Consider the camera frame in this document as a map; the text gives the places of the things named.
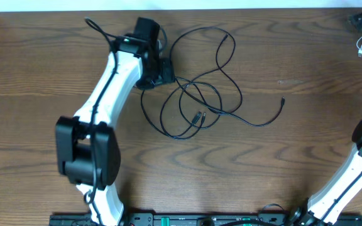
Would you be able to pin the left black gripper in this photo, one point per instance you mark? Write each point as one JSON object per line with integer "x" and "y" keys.
{"x": 164, "y": 75}

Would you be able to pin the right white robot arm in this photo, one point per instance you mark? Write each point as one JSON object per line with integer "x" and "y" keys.
{"x": 325, "y": 206}

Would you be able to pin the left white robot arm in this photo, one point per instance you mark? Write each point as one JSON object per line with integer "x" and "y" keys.
{"x": 87, "y": 149}

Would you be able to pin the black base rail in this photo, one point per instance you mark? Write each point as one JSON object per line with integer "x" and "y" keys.
{"x": 151, "y": 219}

